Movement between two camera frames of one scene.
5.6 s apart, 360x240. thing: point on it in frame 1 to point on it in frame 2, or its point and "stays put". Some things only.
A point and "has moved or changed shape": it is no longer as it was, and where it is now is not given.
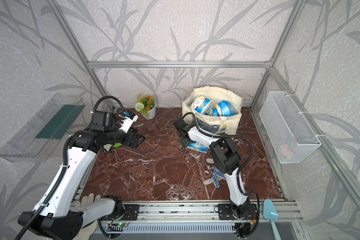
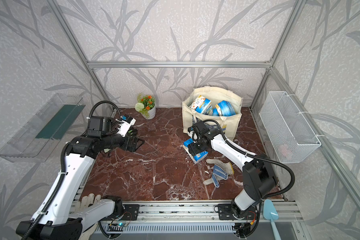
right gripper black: [181, 142] to [192, 149]
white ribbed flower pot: [152, 113] stays put
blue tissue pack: [197, 146] has moved or changed shape
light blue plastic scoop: [270, 213] stays put
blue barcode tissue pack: [225, 108] stays put
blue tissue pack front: [202, 105] stays put
